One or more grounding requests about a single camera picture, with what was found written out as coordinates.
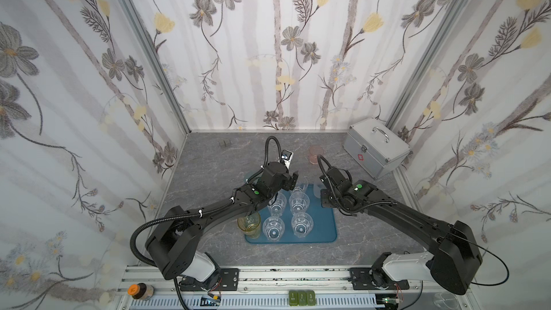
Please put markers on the pink transparent cup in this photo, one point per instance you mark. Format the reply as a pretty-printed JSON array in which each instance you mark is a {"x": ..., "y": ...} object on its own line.
[{"x": 314, "y": 151}]

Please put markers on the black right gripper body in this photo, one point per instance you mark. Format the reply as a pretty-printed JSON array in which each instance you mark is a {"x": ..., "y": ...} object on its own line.
[{"x": 326, "y": 198}]

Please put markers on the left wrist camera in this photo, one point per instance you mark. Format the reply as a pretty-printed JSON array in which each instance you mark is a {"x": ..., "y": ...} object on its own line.
[{"x": 286, "y": 158}]

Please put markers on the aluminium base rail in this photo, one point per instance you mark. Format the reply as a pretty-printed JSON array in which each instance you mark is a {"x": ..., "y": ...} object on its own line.
[{"x": 321, "y": 279}]

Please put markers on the white perforated cable duct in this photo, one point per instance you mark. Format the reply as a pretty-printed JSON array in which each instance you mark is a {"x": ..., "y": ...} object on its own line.
[{"x": 282, "y": 301}]

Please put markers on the green button box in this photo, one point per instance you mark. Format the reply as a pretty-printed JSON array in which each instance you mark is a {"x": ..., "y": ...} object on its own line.
[{"x": 302, "y": 298}]

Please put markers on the silver aluminium case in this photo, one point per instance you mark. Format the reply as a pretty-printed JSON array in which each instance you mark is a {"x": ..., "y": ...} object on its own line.
[{"x": 375, "y": 147}]

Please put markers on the orange capped bottle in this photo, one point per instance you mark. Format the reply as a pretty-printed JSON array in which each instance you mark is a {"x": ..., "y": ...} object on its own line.
[{"x": 140, "y": 291}]

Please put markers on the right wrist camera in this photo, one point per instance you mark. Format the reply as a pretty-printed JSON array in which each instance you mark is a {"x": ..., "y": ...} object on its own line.
[{"x": 340, "y": 178}]

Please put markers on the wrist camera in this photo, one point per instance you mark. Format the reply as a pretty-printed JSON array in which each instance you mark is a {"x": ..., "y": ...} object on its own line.
[
  {"x": 340, "y": 178},
  {"x": 286, "y": 158}
]

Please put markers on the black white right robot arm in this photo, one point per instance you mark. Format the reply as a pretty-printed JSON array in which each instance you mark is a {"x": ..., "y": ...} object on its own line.
[{"x": 450, "y": 258}]

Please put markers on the yellow transparent cup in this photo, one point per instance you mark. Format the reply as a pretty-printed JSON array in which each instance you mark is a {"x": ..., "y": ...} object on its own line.
[{"x": 251, "y": 225}]

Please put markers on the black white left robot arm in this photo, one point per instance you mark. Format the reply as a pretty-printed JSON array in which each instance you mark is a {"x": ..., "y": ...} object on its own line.
[{"x": 172, "y": 245}]

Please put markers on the clear faceted glass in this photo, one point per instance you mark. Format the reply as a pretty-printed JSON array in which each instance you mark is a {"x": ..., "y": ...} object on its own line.
[
  {"x": 277, "y": 207},
  {"x": 274, "y": 229},
  {"x": 299, "y": 202},
  {"x": 302, "y": 224},
  {"x": 301, "y": 187}
]

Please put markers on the teal plastic tray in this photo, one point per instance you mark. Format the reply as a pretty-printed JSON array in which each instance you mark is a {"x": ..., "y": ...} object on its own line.
[{"x": 324, "y": 226}]

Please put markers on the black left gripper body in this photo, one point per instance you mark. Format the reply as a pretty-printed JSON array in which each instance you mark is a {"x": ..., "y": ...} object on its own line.
[{"x": 290, "y": 180}]

